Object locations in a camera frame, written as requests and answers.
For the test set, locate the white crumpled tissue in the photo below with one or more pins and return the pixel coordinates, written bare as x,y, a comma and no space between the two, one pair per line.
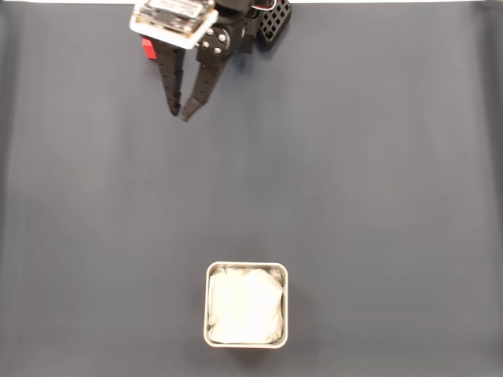
243,306

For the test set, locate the white wrist camera board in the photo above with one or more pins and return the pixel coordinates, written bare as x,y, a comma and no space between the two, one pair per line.
173,19

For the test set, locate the red cube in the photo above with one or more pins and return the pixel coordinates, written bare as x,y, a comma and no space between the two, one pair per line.
148,49

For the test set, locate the dark blue table mat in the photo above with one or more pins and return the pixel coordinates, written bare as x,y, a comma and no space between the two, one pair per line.
353,157

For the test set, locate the white square box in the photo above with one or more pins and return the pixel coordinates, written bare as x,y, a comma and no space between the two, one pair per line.
243,345

